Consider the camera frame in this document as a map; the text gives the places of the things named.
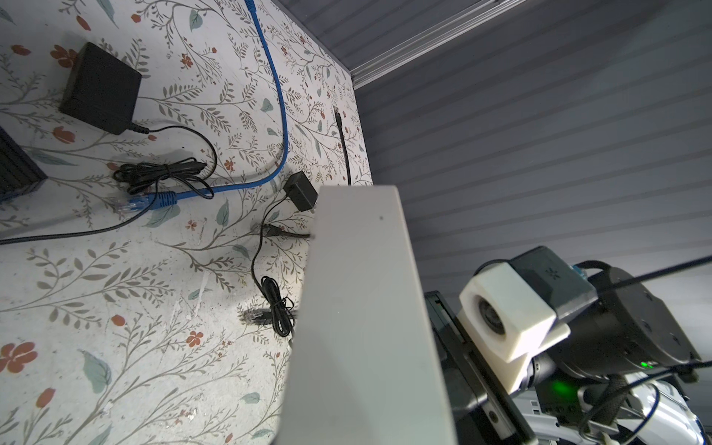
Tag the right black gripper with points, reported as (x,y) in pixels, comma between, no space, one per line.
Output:
(483,412)

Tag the white network switch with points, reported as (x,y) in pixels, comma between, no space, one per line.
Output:
(364,368)

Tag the small black power adapter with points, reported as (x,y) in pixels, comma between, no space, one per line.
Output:
(300,190)

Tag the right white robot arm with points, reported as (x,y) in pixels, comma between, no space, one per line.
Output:
(617,379)

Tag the large black power adapter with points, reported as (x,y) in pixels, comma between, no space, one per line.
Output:
(102,91)

